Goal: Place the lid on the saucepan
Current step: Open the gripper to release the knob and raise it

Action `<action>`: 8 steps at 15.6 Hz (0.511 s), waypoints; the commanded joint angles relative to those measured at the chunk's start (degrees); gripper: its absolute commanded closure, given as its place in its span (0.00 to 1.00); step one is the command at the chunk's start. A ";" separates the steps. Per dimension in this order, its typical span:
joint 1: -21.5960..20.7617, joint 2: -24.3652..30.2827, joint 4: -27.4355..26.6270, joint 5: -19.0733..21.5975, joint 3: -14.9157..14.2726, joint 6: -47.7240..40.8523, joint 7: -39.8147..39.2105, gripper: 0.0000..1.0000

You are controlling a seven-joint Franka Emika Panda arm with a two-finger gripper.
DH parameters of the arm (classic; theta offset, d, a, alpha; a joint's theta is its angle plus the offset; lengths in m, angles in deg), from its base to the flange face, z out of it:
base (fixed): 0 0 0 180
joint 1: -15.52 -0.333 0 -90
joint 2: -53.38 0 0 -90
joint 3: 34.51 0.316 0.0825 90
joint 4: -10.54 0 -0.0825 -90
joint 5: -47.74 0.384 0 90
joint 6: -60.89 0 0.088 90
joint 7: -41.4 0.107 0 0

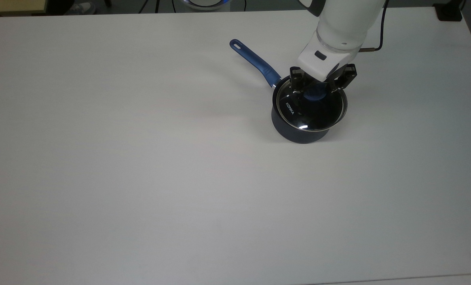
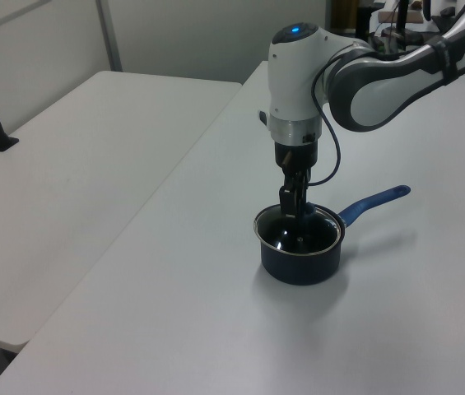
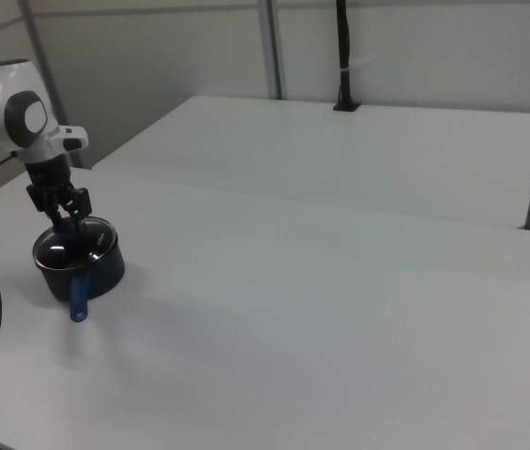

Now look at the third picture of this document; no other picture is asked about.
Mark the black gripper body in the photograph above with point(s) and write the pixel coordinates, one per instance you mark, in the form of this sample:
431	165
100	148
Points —
49	175

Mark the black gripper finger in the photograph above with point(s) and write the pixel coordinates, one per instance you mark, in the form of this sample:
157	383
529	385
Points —
44	201
79	201

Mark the glass lid with blue knob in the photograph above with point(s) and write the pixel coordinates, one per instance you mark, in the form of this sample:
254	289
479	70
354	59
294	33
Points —
98	239

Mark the black pole with zip tie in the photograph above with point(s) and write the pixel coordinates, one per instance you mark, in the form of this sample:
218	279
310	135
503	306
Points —
345	56

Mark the grey metal partition post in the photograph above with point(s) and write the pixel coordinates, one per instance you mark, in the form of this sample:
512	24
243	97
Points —
271	47
44	61

